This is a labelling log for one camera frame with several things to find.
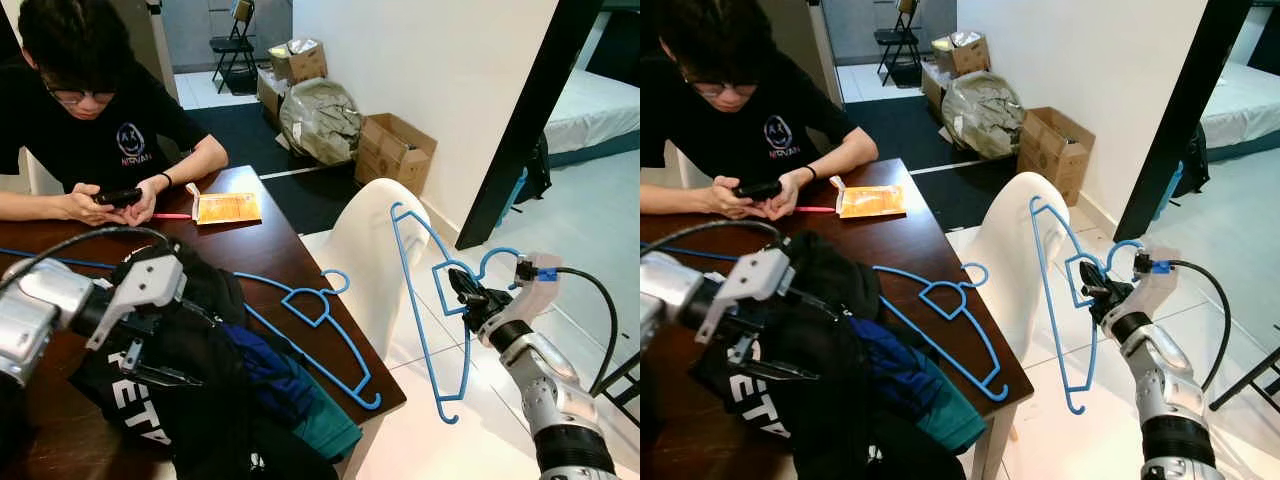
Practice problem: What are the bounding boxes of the black folding chair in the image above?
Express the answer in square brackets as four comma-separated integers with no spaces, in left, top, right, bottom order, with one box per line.
[872,0,926,89]
[208,0,259,96]

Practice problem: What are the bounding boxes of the blue black bag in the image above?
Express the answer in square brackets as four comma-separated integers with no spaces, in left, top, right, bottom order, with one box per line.
[1160,125,1213,216]
[498,132,553,223]

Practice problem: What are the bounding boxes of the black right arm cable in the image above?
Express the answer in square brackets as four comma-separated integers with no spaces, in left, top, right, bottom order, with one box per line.
[555,265,619,396]
[1165,258,1233,393]

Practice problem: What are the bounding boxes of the open cardboard box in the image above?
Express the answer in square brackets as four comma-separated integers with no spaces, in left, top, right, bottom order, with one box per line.
[355,112,438,196]
[1018,106,1096,206]

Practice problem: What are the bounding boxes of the white mattress bed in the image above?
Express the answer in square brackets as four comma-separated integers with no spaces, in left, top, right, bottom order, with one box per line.
[1200,60,1280,161]
[545,68,641,166]

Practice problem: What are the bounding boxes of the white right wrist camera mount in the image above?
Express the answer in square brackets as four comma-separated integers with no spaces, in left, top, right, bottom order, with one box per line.
[1125,245,1181,321]
[490,252,563,331]

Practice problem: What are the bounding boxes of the black door frame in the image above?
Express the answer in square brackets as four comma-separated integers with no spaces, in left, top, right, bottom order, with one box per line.
[455,0,606,251]
[1113,0,1256,243]

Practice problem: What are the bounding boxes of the cardboard box silver contents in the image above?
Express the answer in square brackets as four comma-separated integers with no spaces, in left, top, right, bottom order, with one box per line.
[930,30,993,79]
[268,38,329,86]

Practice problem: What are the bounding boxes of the person in black t-shirt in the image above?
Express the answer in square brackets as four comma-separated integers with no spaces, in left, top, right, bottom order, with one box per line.
[0,0,229,226]
[640,0,881,219]

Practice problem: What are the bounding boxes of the blue garment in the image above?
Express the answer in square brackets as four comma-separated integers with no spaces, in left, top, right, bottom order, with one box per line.
[875,318,946,416]
[222,322,323,426]

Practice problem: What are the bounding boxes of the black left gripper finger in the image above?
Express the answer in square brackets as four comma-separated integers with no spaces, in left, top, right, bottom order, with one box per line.
[738,335,816,381]
[128,345,206,389]

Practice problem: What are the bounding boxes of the black metal stand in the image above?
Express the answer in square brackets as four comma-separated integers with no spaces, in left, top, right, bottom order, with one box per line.
[598,352,641,403]
[1208,345,1280,413]

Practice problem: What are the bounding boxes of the white plastic chair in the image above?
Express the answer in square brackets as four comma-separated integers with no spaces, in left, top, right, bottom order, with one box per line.
[22,148,63,196]
[300,178,433,361]
[663,140,701,191]
[945,172,1071,366]

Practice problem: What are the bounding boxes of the teal garment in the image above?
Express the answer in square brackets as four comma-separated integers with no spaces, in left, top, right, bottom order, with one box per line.
[915,360,989,456]
[288,385,364,463]

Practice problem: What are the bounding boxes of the orange packet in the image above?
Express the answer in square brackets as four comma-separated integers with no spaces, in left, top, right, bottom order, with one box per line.
[190,183,263,226]
[830,177,909,219]

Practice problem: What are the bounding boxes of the grey green plastic bundle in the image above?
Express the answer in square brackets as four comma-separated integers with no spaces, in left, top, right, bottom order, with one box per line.
[940,70,1026,161]
[278,78,363,166]

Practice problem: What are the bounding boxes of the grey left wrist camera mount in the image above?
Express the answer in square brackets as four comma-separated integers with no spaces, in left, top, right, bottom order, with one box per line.
[713,245,798,336]
[85,253,188,351]

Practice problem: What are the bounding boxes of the black garment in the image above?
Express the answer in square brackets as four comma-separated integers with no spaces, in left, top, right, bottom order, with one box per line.
[690,232,966,480]
[68,238,341,480]

